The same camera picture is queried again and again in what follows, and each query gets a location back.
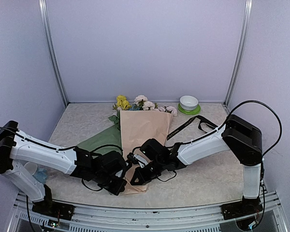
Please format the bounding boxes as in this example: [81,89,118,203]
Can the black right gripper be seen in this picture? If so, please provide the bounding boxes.
[131,159,165,186]

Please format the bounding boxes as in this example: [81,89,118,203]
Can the green pink wrapping paper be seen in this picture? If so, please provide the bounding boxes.
[76,110,174,197]

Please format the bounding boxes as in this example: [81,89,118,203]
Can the yellow fake flower stem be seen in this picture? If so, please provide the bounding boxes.
[108,95,132,125]

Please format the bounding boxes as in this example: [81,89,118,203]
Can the blue fake flower stem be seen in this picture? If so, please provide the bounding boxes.
[129,104,141,111]

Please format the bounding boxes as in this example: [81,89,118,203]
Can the black printed ribbon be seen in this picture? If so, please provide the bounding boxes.
[166,116,217,141]

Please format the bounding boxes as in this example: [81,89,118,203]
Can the pink rose stem bunch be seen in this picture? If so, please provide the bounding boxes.
[155,103,177,116]

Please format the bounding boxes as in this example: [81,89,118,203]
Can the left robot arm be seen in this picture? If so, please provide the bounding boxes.
[0,121,127,215]

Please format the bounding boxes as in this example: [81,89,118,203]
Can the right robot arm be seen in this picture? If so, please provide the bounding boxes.
[130,114,263,215]

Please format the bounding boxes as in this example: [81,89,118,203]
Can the white paper cup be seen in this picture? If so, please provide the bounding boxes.
[24,162,38,175]

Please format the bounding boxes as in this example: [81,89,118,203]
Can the green plate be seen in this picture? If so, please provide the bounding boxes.
[178,104,201,115]

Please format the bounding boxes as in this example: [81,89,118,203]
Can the white ceramic bowl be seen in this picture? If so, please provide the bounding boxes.
[179,95,199,111]

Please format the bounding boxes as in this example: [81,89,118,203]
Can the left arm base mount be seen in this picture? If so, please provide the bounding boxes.
[32,201,75,221]

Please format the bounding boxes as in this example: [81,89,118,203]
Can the aluminium front rail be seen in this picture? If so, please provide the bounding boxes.
[7,192,288,232]

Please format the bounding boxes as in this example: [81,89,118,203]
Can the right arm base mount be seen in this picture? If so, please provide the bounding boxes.
[221,197,263,220]

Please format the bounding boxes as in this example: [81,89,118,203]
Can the aluminium frame post right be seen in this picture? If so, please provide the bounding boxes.
[223,0,253,109]

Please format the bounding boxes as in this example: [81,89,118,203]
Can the aluminium frame post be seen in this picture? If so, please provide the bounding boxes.
[39,0,69,108]
[223,0,253,109]

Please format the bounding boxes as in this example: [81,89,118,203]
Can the aluminium frame post left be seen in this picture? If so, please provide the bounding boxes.
[39,0,69,108]

